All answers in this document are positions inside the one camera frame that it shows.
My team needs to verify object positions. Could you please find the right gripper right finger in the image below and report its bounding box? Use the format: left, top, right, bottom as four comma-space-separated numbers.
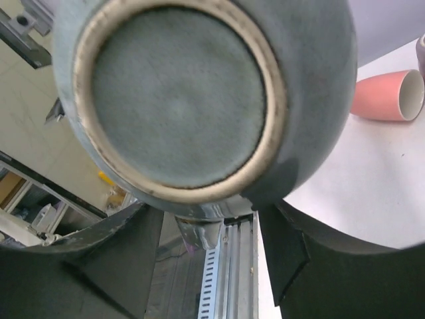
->
253, 196, 424, 318

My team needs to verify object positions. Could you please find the aluminium mounting rail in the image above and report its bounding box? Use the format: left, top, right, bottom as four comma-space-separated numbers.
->
214, 213, 258, 319

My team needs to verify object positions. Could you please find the white slotted cable duct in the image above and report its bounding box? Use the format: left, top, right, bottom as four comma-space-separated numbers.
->
197, 245, 220, 319

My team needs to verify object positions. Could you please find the mauve upside-down mug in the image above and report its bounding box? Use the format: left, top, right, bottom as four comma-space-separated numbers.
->
416, 35, 425, 78

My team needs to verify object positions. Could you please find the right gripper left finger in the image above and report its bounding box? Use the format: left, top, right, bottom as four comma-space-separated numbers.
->
1, 203, 163, 318

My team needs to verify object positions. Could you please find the dark green glazed mug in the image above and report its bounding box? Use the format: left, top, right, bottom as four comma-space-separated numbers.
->
52, 0, 359, 251

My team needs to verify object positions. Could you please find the pink tumbler cup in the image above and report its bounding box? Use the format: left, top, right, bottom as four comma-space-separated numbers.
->
351, 70, 424, 122

